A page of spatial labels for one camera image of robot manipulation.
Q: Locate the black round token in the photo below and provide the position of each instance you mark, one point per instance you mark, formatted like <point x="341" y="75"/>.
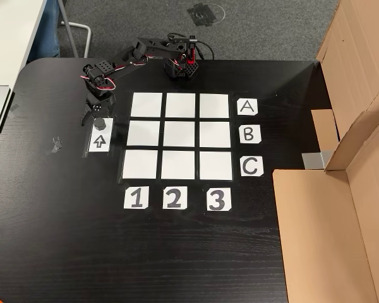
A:
<point x="100" y="124"/>

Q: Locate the white paper grid square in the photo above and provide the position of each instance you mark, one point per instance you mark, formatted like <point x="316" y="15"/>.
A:
<point x="179" y="134"/>
<point x="216" y="165"/>
<point x="146" y="104"/>
<point x="180" y="105"/>
<point x="215" y="134"/>
<point x="214" y="106"/>
<point x="144" y="134"/>
<point x="178" y="165"/>
<point x="140" y="164"/>

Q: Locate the white arrow paper sheet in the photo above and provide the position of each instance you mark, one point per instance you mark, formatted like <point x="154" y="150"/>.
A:
<point x="99" y="142"/>

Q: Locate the grey tape scrap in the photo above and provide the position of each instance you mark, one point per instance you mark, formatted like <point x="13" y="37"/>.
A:
<point x="55" y="146"/>
<point x="15" y="110"/>

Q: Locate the person's leg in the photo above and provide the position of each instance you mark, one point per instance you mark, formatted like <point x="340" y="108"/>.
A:
<point x="50" y="28"/>

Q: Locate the paper sheet number 1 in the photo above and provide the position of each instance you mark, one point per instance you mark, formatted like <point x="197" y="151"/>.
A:
<point x="135" y="197"/>

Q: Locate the black red bar clamp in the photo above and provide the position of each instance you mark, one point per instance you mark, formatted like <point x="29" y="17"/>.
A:
<point x="191" y="57"/>

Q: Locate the white table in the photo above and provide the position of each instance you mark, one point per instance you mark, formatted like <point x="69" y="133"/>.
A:
<point x="9" y="38"/>

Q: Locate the paper sheet number 2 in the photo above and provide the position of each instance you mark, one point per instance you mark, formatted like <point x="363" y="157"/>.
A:
<point x="175" y="198"/>

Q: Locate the black floor tape patch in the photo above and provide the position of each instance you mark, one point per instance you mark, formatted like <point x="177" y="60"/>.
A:
<point x="202" y="14"/>

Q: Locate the paper sheet letter A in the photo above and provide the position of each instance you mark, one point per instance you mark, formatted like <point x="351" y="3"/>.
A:
<point x="247" y="107"/>

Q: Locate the paper sheet number 3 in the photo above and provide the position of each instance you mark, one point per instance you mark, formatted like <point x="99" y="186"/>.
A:
<point x="218" y="199"/>

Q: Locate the paper sheet letter B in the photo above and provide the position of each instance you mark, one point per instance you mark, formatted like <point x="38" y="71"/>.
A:
<point x="250" y="134"/>

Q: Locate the paper sheet letter C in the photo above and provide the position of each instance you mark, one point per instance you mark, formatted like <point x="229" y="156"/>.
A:
<point x="252" y="166"/>

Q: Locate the grey tape strip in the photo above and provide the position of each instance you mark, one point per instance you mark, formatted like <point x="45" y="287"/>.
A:
<point x="314" y="160"/>

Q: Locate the large brown cardboard sheet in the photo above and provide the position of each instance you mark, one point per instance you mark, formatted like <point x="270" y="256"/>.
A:
<point x="319" y="236"/>
<point x="360" y="47"/>

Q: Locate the grey metal chair frame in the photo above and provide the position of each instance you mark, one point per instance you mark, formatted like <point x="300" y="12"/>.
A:
<point x="72" y="34"/>

